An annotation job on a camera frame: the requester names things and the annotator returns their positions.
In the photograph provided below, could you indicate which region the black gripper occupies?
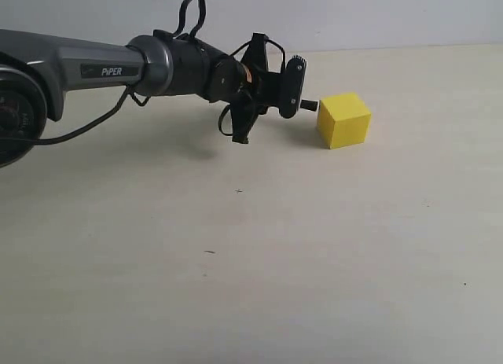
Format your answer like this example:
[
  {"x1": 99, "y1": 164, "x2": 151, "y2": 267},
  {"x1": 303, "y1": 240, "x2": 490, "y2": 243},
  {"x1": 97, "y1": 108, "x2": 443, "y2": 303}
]
[{"x1": 229, "y1": 33, "x2": 288, "y2": 144}]

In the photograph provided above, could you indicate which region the black and white marker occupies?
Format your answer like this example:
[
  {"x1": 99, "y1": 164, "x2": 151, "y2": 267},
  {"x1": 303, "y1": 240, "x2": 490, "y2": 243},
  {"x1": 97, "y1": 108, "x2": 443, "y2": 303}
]
[{"x1": 299, "y1": 100, "x2": 318, "y2": 112}]

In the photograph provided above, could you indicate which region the yellow foam cube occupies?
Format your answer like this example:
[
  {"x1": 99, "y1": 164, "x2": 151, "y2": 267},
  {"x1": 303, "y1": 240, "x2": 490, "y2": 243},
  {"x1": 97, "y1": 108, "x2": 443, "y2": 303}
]
[{"x1": 317, "y1": 93, "x2": 372, "y2": 149}]

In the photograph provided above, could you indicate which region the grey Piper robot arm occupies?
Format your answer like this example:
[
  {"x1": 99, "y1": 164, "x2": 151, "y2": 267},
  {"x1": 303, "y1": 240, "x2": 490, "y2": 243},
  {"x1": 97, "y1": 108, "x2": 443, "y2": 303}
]
[{"x1": 1, "y1": 30, "x2": 283, "y2": 166}]

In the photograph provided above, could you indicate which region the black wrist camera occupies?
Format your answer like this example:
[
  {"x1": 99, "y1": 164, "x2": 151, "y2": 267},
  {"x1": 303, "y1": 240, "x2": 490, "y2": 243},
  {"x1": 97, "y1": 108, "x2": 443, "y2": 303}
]
[{"x1": 278, "y1": 55, "x2": 307, "y2": 119}]

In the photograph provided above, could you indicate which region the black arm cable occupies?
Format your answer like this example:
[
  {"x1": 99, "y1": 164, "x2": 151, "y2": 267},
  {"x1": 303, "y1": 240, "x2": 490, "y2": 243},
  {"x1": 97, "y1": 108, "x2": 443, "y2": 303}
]
[{"x1": 19, "y1": 0, "x2": 287, "y2": 147}]

